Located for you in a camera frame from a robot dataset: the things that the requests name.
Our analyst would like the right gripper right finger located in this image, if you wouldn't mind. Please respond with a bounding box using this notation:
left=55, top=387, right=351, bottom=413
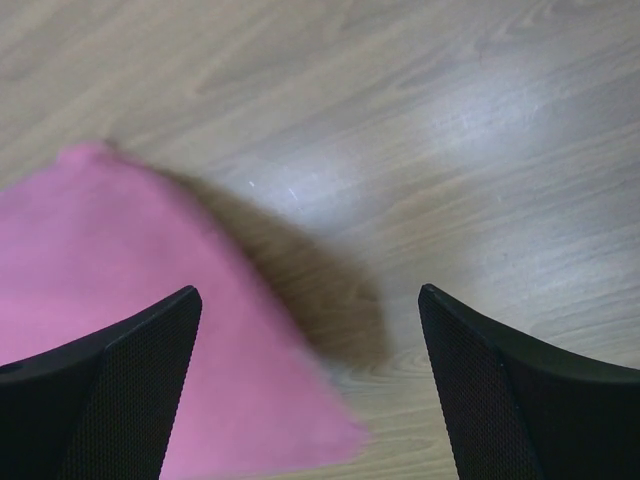
left=418, top=284, right=639, bottom=479

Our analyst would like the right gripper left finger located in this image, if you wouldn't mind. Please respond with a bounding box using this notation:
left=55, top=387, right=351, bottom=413
left=1, top=286, right=202, bottom=479

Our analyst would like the pink t-shirt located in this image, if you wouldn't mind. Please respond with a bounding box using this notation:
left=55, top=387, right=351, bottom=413
left=1, top=144, right=366, bottom=479

